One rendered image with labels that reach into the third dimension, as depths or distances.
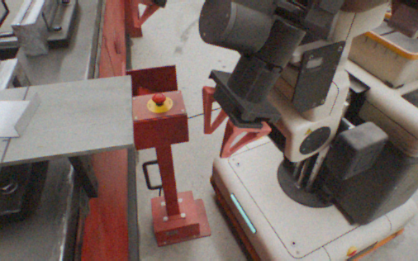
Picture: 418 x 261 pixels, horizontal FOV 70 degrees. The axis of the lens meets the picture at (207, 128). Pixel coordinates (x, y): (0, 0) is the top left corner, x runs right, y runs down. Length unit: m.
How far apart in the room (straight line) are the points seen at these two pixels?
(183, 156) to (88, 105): 1.23
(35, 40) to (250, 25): 0.74
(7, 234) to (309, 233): 0.96
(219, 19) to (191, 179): 1.36
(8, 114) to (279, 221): 0.96
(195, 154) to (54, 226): 1.26
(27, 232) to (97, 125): 0.21
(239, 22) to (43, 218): 0.44
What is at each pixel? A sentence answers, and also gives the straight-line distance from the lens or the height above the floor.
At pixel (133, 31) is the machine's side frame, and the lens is 2.86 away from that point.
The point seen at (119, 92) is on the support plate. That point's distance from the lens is 0.56.
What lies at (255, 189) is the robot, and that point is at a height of 0.28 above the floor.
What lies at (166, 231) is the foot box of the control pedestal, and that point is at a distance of 1.38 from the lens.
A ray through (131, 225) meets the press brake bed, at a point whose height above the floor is 0.05.
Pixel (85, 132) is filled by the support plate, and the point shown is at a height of 1.00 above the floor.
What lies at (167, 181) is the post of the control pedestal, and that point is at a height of 0.38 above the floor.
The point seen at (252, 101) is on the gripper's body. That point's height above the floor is 1.08.
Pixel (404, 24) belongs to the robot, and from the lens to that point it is 0.57.
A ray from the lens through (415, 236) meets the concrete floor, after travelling 1.76.
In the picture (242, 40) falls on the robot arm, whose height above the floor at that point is 1.18.
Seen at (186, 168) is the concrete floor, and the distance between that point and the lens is 1.68.
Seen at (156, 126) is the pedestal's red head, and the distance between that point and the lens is 0.85.
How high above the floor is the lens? 1.33
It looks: 45 degrees down
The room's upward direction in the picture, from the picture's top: straight up
